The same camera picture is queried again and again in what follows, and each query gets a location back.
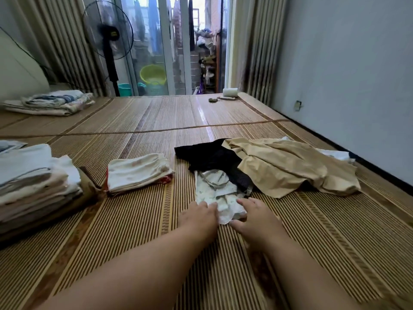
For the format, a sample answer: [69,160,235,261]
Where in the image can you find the person's right hand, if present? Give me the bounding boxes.
[229,197,285,253]

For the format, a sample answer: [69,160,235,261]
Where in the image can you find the person's left hand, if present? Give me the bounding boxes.
[177,202,219,247]

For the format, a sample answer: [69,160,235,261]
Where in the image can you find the tan beige garment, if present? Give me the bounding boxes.
[222,137,361,199]

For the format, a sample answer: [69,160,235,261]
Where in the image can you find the black red garment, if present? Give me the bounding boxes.
[174,139,254,197]

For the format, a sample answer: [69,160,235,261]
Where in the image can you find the cream patterned pants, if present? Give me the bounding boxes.
[106,153,176,196]

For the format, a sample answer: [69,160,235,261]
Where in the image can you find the small floral white garment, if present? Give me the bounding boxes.
[316,148,356,164]

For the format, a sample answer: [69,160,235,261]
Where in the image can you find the olive tan shorts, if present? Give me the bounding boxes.
[0,184,105,243]

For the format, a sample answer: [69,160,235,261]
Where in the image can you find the bamboo bed mat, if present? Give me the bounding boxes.
[0,92,413,310]

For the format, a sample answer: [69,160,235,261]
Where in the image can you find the person's right forearm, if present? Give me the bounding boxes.
[258,236,364,310]

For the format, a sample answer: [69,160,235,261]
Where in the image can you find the person's left forearm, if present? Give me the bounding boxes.
[39,229,209,310]

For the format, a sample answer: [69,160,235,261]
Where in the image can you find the yellow green basin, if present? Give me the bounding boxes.
[139,64,169,87]

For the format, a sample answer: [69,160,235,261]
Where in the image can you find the cluttered balcony shelf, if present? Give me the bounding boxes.
[195,29,219,95]

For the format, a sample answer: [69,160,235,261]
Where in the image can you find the beige patterned curtain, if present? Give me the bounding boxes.
[242,0,289,106]
[13,0,108,98]

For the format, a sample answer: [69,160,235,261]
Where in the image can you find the sliding glass balcony door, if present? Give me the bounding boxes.
[116,0,231,97]

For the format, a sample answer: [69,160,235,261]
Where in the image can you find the folded striped blanket stack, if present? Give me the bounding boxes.
[2,90,96,118]

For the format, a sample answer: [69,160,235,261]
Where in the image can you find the blue plaid pillow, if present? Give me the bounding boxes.
[0,139,27,155]

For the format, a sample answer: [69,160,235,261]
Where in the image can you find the black standing fan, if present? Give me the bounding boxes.
[82,0,136,97]

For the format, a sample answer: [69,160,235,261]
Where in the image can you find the cream padded headboard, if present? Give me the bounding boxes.
[0,29,50,105]

